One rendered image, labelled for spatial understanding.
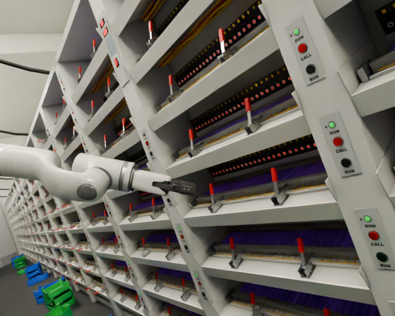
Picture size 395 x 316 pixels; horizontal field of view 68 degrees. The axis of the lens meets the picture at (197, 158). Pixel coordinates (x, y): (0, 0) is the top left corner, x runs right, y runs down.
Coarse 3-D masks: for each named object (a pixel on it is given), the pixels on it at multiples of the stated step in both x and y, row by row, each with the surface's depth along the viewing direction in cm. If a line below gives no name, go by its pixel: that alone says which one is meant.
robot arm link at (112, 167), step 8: (80, 160) 78; (88, 160) 78; (96, 160) 79; (104, 160) 79; (112, 160) 80; (72, 168) 77; (80, 168) 77; (88, 168) 75; (104, 168) 77; (112, 168) 78; (120, 168) 78; (112, 176) 77; (112, 184) 78
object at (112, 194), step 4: (144, 160) 155; (148, 160) 152; (136, 164) 164; (140, 164) 161; (148, 164) 115; (108, 192) 161; (112, 192) 157; (116, 192) 153; (120, 192) 149; (124, 192) 146; (128, 192) 143; (108, 196) 164; (112, 196) 160; (116, 196) 156
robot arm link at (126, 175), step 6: (126, 162) 80; (132, 162) 82; (126, 168) 79; (132, 168) 80; (120, 174) 78; (126, 174) 78; (120, 180) 78; (126, 180) 78; (120, 186) 78; (126, 186) 78
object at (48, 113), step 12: (48, 108) 223; (60, 108) 228; (48, 120) 221; (60, 132) 224; (72, 132) 229; (60, 144) 222; (72, 156) 225; (96, 204) 228; (84, 216) 221; (84, 228) 224; (96, 240) 222; (96, 264) 227; (108, 288) 219; (120, 312) 220
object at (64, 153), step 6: (72, 138) 184; (78, 138) 175; (72, 144) 188; (78, 144) 181; (60, 150) 221; (66, 150) 202; (72, 150) 194; (78, 150) 223; (60, 156) 218; (66, 156) 209
